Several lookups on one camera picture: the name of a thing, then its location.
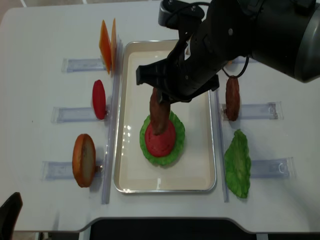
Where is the clear holder for patties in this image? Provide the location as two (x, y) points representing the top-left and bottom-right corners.
(237, 101), (284, 120)

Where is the right dark meat patty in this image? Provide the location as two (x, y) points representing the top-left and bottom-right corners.
(225, 76), (240, 122)

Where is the black cable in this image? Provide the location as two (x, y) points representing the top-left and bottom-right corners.
(221, 56), (251, 79)

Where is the red tomato slice on tray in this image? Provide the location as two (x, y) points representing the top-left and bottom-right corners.
(144, 120), (176, 158)

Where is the orange cheese slice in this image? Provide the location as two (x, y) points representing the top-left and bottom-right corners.
(110, 18), (117, 73)
(99, 20), (112, 74)

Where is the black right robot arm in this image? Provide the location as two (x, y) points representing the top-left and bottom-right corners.
(136, 0), (320, 103)

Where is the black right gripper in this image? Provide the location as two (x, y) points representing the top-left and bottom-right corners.
(136, 0), (255, 104)

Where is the upright red tomato slice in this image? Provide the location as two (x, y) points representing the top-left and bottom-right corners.
(92, 79), (107, 120)

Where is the dark table base panel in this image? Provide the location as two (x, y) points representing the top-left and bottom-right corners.
(90, 219), (257, 240)

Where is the upright green lettuce leaf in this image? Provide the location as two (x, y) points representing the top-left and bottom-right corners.
(224, 129), (252, 199)

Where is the left orange cheese slice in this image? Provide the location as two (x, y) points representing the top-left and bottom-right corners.
(99, 20), (112, 74)

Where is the clear holder for cheese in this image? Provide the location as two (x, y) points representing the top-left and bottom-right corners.
(61, 58), (106, 73)

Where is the clear holder for tomato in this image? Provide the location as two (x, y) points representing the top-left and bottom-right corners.
(51, 107), (101, 124)

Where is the silver metal baking tray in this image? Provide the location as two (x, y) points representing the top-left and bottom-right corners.
(113, 40), (216, 194)

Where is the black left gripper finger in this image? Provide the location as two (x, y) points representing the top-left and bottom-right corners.
(0, 192), (23, 240)

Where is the right orange cheese slice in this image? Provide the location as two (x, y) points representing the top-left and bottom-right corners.
(110, 18), (117, 73)

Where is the clear holder for left bun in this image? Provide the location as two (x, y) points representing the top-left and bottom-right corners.
(41, 160), (104, 181)

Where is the green lettuce leaf on tray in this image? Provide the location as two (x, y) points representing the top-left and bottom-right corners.
(139, 111), (185, 166)

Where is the upright bun slice left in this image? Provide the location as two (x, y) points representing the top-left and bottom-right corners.
(72, 133), (96, 188)

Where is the clear holder for lettuce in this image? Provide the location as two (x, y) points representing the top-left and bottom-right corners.
(250, 157), (296, 179)

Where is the brown meat patty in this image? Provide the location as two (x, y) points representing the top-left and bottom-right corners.
(149, 88), (171, 136)

